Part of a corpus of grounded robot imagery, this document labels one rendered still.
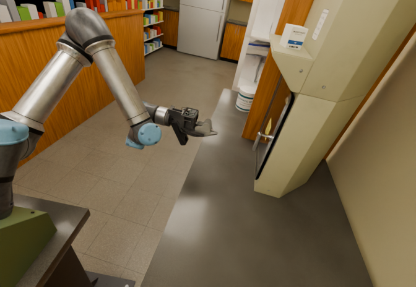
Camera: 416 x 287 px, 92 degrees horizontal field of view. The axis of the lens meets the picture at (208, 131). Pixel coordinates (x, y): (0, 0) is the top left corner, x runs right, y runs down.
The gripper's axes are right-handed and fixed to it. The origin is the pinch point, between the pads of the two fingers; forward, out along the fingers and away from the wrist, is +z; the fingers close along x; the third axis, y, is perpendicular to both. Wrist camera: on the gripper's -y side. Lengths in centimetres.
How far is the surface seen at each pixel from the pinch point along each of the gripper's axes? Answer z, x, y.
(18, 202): -57, -39, -20
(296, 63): 18.5, -5.4, 34.7
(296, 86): 21.0, -5.4, 28.3
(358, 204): 66, -1, -16
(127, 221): -54, 10, -114
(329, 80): 28.7, -5.4, 32.3
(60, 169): -139, 37, -115
